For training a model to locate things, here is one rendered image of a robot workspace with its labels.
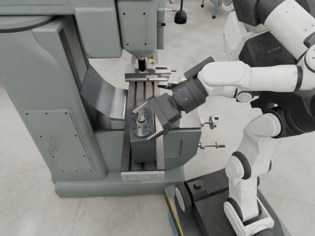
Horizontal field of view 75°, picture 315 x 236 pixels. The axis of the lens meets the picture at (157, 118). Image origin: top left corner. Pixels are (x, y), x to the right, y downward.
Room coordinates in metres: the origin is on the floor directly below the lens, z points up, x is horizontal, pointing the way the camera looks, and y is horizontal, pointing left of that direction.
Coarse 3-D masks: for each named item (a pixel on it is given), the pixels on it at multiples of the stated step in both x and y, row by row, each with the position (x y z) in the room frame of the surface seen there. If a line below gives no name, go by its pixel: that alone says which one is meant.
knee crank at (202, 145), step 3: (216, 141) 1.01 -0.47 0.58; (201, 144) 0.98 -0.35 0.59; (204, 144) 0.98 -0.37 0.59; (207, 144) 0.99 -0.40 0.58; (210, 144) 0.99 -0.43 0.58; (213, 144) 0.99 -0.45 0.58; (216, 144) 0.98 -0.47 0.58; (219, 144) 0.99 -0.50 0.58; (201, 147) 0.96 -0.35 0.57; (204, 147) 0.96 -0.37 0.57; (216, 147) 0.97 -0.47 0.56
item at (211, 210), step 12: (192, 180) 0.67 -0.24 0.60; (204, 180) 0.67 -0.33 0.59; (216, 180) 0.67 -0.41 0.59; (228, 180) 0.67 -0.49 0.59; (192, 192) 0.58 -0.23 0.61; (204, 192) 0.58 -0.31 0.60; (216, 192) 0.59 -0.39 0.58; (228, 192) 0.59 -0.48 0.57; (192, 204) 0.54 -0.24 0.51; (204, 204) 0.52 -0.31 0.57; (216, 204) 0.52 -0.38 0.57; (264, 204) 0.52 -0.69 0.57; (204, 216) 0.44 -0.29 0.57; (216, 216) 0.44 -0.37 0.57; (276, 216) 0.44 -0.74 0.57; (204, 228) 0.38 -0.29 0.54; (216, 228) 0.37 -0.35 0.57; (228, 228) 0.37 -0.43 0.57; (276, 228) 0.37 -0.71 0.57
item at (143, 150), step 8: (128, 112) 0.76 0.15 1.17; (144, 112) 0.74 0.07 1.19; (152, 120) 0.70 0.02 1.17; (136, 128) 0.64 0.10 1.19; (152, 128) 0.65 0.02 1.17; (136, 136) 0.60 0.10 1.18; (144, 136) 0.59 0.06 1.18; (136, 144) 0.57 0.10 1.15; (144, 144) 0.57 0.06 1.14; (152, 144) 0.58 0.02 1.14; (136, 152) 0.57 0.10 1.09; (144, 152) 0.57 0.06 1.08; (152, 152) 0.58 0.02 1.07; (136, 160) 0.57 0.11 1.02; (144, 160) 0.57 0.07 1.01; (152, 160) 0.58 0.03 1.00
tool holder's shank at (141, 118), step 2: (138, 100) 0.64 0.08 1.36; (140, 100) 0.64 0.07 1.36; (138, 102) 0.63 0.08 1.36; (140, 102) 0.63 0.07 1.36; (142, 102) 0.63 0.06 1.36; (138, 104) 0.62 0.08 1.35; (142, 110) 0.63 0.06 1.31; (138, 112) 0.63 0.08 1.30; (140, 112) 0.62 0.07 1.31; (142, 112) 0.63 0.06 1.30; (138, 114) 0.63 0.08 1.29; (140, 114) 0.62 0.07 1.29; (142, 114) 0.63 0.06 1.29; (138, 116) 0.63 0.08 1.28; (140, 116) 0.62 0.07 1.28; (142, 116) 0.62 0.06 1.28; (138, 118) 0.62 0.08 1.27; (140, 118) 0.62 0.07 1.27; (142, 118) 0.62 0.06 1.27; (144, 118) 0.63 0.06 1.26; (140, 120) 0.62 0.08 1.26; (142, 120) 0.62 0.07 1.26
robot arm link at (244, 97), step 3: (240, 93) 0.92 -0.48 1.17; (243, 93) 0.91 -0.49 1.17; (246, 93) 0.90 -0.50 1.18; (249, 93) 0.90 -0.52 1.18; (237, 96) 0.92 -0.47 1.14; (240, 96) 0.91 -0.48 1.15; (243, 96) 0.90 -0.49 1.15; (246, 96) 0.90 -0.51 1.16; (249, 96) 0.90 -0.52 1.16; (252, 96) 0.90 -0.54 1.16; (240, 99) 0.91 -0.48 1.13; (243, 99) 0.90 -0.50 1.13; (246, 99) 0.90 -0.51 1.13; (249, 99) 0.89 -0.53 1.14; (243, 102) 0.90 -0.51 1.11; (246, 102) 0.90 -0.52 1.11
